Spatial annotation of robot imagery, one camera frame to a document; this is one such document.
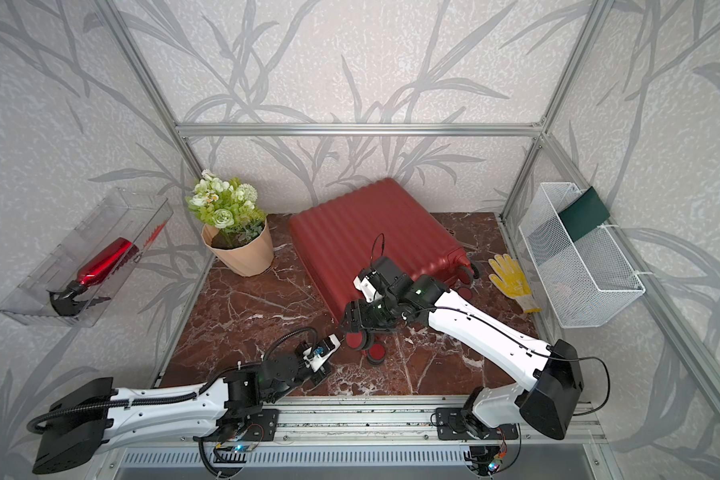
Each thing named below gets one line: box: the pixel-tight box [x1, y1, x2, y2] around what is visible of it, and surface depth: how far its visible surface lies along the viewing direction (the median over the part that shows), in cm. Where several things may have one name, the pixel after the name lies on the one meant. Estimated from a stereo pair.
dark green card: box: [558, 186, 611, 243], surface depth 73 cm
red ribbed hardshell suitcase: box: [289, 178, 480, 321], surface depth 84 cm
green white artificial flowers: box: [186, 168, 266, 246], surface depth 86 cm
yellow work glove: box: [489, 254, 542, 314], surface depth 103 cm
